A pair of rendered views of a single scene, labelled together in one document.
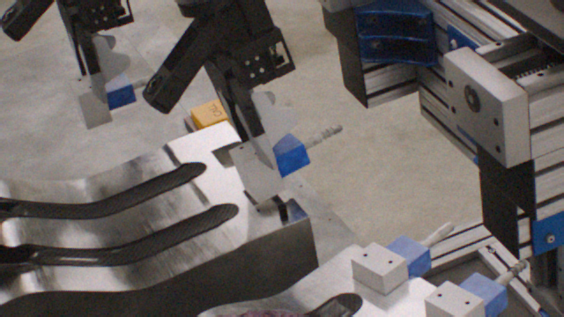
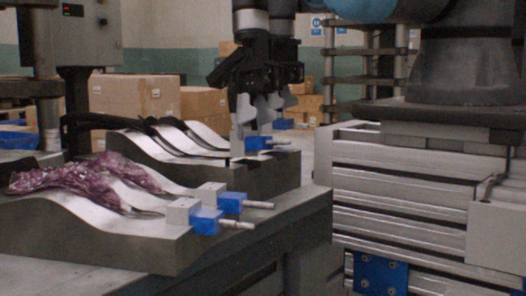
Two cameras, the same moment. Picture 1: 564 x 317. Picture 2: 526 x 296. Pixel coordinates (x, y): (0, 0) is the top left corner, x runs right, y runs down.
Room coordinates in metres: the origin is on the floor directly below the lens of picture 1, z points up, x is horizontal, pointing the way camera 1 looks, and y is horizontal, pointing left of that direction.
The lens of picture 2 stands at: (0.47, -0.81, 1.10)
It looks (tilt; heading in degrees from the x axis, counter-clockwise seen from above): 10 degrees down; 52
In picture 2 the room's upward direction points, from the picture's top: straight up
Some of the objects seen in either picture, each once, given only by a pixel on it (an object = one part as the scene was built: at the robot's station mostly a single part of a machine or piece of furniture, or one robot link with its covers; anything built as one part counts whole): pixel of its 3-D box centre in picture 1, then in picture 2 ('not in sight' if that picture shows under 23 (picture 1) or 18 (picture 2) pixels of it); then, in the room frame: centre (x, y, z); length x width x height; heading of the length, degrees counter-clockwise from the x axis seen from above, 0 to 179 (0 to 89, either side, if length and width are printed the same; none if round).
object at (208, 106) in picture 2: not in sight; (174, 118); (3.50, 4.82, 0.37); 1.20 x 0.82 x 0.74; 117
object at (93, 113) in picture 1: (122, 89); (286, 124); (1.33, 0.19, 0.93); 0.13 x 0.05 x 0.05; 108
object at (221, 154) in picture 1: (236, 165); (274, 161); (1.18, 0.05, 0.87); 0.05 x 0.05 x 0.04; 18
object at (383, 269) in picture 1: (411, 255); (237, 203); (0.95, -0.12, 0.86); 0.13 x 0.05 x 0.05; 125
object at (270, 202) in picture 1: (270, 207); (245, 170); (1.07, 0.02, 0.87); 0.05 x 0.05 x 0.04; 18
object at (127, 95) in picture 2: not in sight; (119, 119); (2.60, 4.36, 0.47); 1.22 x 0.80 x 0.94; 113
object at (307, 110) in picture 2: not in sight; (309, 102); (6.00, 5.03, 0.42); 0.86 x 0.33 x 0.83; 109
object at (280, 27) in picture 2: not in sight; (281, 30); (1.33, 0.21, 1.17); 0.08 x 0.08 x 0.05
